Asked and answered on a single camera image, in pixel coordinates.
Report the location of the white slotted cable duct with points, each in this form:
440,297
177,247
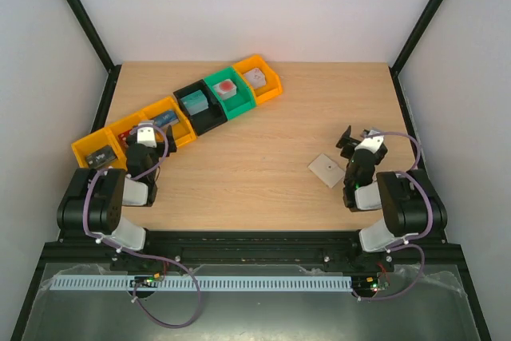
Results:
204,283

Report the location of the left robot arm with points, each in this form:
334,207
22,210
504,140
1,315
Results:
97,193

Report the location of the blue card stack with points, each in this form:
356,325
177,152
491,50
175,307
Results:
166,119

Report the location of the black bin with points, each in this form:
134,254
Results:
207,120

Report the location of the beige card holder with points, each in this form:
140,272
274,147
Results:
327,170

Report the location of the yellow bin far right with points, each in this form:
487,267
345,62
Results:
272,89

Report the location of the black VIP card stack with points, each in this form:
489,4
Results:
101,157

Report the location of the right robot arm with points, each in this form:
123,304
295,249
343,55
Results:
411,207

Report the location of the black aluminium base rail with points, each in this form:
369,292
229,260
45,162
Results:
327,251

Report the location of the black frame post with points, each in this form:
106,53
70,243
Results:
86,24
415,36

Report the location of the white patterned card stack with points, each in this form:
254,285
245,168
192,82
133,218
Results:
255,78

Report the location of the yellow bin far left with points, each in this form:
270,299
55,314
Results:
95,141

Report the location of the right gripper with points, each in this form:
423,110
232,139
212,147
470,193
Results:
355,141

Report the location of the red circle card stack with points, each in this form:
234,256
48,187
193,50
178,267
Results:
225,89

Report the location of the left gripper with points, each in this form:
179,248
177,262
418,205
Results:
171,142

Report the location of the right black frame post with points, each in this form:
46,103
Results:
415,36

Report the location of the yellow bin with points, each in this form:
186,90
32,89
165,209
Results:
126,123
272,89
183,132
95,141

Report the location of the green bin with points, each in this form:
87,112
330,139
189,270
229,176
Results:
237,104

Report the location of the left black frame post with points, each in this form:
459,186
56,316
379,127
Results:
86,24

